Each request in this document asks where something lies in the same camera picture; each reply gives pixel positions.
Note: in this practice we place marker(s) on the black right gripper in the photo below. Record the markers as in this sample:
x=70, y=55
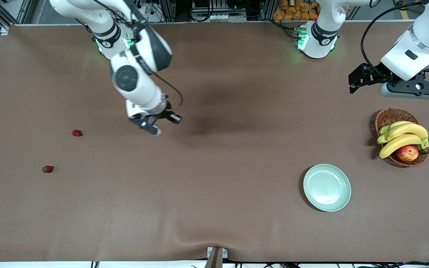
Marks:
x=167, y=112

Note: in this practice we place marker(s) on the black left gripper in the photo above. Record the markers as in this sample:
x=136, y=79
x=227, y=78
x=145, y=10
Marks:
x=379, y=74

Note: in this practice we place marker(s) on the red strawberry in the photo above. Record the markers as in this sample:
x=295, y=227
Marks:
x=47, y=169
x=77, y=133

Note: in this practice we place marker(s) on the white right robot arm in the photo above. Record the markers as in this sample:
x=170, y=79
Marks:
x=140, y=89

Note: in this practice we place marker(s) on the pale green round plate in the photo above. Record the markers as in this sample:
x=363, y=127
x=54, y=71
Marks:
x=327, y=188

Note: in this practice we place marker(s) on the brown wicker basket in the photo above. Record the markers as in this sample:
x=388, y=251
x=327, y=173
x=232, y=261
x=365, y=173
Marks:
x=391, y=116

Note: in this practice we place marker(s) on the yellow banana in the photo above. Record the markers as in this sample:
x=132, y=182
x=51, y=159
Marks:
x=410, y=129
x=382, y=139
x=395, y=124
x=399, y=143

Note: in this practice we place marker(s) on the brown table cloth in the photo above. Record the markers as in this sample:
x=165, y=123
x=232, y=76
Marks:
x=214, y=167

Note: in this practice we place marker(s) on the red apple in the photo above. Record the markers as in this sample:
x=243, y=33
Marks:
x=407, y=153

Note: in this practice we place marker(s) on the bag of orange bread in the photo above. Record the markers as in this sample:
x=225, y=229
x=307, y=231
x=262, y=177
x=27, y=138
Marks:
x=292, y=11

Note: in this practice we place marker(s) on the metal table edge bracket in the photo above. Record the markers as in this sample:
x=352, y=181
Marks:
x=217, y=257

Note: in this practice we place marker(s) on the aluminium frame rail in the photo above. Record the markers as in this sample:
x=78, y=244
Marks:
x=24, y=11

